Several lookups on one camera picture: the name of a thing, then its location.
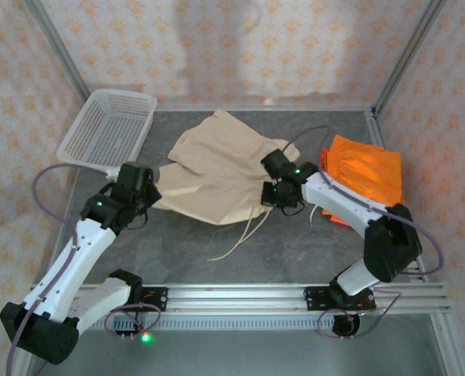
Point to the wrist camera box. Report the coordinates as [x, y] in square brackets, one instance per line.
[135, 177]
[275, 162]

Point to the white plastic mesh basket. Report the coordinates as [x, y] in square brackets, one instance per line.
[107, 129]

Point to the long aluminium side rail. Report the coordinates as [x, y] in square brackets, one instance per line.
[374, 125]

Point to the small black connector box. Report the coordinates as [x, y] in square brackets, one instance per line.
[125, 328]

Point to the red-orange shorts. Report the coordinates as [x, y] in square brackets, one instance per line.
[334, 219]

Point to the wide aluminium base rail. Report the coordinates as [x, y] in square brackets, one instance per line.
[232, 299]

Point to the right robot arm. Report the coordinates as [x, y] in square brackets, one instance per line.
[334, 199]

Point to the thin aluminium table edge rail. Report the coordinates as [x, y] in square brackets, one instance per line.
[256, 108]

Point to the slanted aluminium frame post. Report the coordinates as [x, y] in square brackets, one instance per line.
[56, 47]
[408, 55]

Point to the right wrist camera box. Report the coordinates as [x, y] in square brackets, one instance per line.
[275, 162]

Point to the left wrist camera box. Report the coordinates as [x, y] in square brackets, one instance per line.
[135, 177]

